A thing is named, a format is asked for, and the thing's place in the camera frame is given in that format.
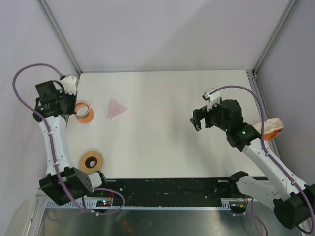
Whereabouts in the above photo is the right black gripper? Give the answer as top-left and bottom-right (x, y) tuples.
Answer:
(190, 100), (230, 132)

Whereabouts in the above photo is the orange glass flask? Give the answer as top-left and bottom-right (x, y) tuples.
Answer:
(75, 100), (95, 124)

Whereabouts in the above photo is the pink cone coffee filter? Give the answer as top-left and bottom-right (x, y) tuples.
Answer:
(107, 98), (128, 120)

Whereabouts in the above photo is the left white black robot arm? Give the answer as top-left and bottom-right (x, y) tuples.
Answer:
(33, 76), (109, 206)

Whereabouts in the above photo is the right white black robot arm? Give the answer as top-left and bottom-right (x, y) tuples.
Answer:
(190, 100), (315, 229)

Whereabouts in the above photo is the white orange box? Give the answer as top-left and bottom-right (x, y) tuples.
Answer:
(262, 118), (284, 141)

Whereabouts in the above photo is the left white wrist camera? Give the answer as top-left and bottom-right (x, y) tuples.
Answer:
(60, 75), (77, 95)

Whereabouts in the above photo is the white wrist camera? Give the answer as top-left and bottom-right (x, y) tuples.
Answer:
(202, 88), (221, 111)
(60, 75), (77, 95)

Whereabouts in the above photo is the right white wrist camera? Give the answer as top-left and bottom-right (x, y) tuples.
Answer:
(202, 88), (221, 111)

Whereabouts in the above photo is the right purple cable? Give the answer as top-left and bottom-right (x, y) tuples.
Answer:
(209, 85), (313, 236)

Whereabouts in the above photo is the purple cable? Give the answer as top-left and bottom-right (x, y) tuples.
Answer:
(12, 63), (125, 221)
(209, 85), (313, 236)

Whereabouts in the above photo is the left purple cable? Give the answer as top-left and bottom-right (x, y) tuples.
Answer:
(12, 63), (125, 221)

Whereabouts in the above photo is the right aluminium frame post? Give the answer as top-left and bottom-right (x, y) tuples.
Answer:
(253, 0), (298, 74)

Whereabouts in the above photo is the aluminium frame post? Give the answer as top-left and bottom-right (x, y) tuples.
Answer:
(253, 0), (298, 74)
(36, 0), (82, 75)

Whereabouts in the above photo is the left aluminium frame post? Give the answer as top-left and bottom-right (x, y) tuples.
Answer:
(36, 0), (82, 75)

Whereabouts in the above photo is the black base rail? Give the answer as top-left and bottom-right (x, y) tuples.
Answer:
(81, 177), (269, 207)

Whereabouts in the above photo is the grey slotted cable duct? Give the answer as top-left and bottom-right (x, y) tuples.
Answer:
(44, 198), (233, 211)

